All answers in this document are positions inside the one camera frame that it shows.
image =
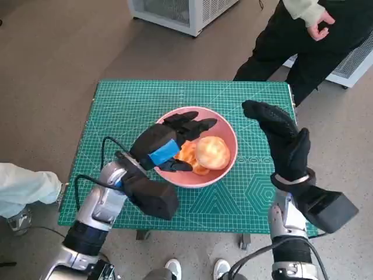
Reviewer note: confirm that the oblong striped toy bread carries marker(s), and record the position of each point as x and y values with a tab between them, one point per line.
188	153

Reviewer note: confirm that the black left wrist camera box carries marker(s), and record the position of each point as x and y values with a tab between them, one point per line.
154	198

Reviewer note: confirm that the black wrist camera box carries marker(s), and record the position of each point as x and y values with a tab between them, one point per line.
154	198
332	213

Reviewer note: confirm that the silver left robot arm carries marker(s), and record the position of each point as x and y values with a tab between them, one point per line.
107	186

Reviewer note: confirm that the pink bowl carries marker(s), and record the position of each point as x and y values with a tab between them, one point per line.
186	181

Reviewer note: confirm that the person in pale clothing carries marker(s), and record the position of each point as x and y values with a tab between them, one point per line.
23	186

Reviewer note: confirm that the black electronic box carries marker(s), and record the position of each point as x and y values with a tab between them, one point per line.
106	269

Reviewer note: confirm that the bare left hand blue tape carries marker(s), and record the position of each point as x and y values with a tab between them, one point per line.
157	140

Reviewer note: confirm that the person's forearm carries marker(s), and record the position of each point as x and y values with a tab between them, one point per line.
306	10

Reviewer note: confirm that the round toy bread bun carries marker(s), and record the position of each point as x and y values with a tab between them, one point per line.
211	150

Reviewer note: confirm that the person in black trousers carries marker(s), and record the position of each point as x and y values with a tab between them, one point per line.
277	52

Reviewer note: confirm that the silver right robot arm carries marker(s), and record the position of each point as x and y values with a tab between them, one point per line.
284	216

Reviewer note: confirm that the white mesh cabinet red light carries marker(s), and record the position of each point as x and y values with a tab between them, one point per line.
355	64

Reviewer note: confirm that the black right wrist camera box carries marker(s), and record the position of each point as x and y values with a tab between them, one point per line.
332	213

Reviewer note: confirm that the green cutting mat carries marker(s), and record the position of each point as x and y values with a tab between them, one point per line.
131	96

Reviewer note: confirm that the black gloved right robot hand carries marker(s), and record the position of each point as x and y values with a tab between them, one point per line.
285	146

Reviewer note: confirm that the person's hand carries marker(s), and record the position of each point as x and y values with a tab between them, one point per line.
320	26

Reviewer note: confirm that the white shoe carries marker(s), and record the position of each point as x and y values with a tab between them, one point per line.
172	268
222	268

